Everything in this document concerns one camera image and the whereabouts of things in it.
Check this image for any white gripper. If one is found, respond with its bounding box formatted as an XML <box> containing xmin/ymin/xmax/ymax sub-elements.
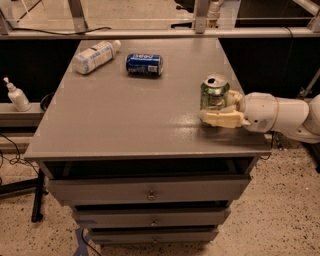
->
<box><xmin>200</xmin><ymin>90</ymin><xmax>278</xmax><ymax>133</ymax></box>

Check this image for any green soda can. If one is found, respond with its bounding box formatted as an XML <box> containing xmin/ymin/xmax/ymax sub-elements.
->
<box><xmin>200</xmin><ymin>74</ymin><xmax>230</xmax><ymax>110</ymax></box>

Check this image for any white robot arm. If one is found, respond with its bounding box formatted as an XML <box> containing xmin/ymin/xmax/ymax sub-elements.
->
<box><xmin>200</xmin><ymin>90</ymin><xmax>320</xmax><ymax>144</ymax></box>

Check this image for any blue pepsi can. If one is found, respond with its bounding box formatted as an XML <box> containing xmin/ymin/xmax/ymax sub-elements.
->
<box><xmin>126</xmin><ymin>53</ymin><xmax>163</xmax><ymax>76</ymax></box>

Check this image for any grey drawer cabinet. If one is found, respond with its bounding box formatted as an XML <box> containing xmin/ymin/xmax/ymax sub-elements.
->
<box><xmin>25</xmin><ymin>38</ymin><xmax>269</xmax><ymax>234</ymax></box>

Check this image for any bottom grey drawer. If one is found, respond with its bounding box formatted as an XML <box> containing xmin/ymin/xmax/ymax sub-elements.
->
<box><xmin>90</xmin><ymin>228</ymin><xmax>218</xmax><ymax>244</ymax></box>

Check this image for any grey drawer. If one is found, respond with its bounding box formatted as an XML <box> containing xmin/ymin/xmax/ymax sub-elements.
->
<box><xmin>90</xmin><ymin>228</ymin><xmax>218</xmax><ymax>244</ymax></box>
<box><xmin>73</xmin><ymin>207</ymin><xmax>231</xmax><ymax>228</ymax></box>
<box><xmin>47</xmin><ymin>175</ymin><xmax>250</xmax><ymax>206</ymax></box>

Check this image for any white plastic bottle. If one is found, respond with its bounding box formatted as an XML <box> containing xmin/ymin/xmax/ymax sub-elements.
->
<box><xmin>74</xmin><ymin>40</ymin><xmax>121</xmax><ymax>75</ymax></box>

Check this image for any top grey drawer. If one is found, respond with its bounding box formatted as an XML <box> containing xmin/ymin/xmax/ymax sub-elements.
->
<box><xmin>47</xmin><ymin>175</ymin><xmax>250</xmax><ymax>206</ymax></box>

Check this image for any middle grey drawer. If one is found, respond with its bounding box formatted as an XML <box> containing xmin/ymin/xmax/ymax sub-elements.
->
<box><xmin>73</xmin><ymin>207</ymin><xmax>231</xmax><ymax>228</ymax></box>

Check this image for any black floor stand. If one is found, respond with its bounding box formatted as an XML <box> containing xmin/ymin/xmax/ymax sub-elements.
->
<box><xmin>0</xmin><ymin>168</ymin><xmax>48</xmax><ymax>223</ymax></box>

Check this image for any white pump dispenser bottle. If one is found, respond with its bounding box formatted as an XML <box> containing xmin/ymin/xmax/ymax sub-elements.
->
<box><xmin>3</xmin><ymin>77</ymin><xmax>31</xmax><ymax>112</ymax></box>

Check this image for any black cable on floor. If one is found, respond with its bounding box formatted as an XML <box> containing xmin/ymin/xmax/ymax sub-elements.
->
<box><xmin>0</xmin><ymin>132</ymin><xmax>40</xmax><ymax>176</ymax></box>

